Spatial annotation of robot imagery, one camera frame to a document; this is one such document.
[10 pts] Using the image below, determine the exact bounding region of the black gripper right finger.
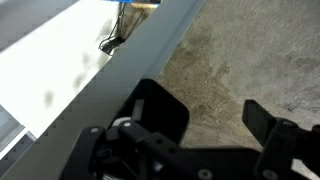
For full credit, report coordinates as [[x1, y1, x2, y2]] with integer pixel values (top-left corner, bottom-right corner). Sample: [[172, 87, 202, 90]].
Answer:
[[242, 99, 320, 180]]

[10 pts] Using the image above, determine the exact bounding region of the white framed sliding screen door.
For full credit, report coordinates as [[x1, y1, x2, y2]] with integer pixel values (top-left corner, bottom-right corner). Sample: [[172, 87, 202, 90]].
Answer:
[[0, 0, 206, 180]]

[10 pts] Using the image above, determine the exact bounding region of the white door frame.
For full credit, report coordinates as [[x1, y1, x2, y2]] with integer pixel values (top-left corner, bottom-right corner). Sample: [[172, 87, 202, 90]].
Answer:
[[0, 104, 38, 161]]

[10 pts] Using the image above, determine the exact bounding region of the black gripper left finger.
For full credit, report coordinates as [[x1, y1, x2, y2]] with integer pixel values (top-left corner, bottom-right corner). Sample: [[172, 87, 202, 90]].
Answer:
[[59, 99, 214, 180]]

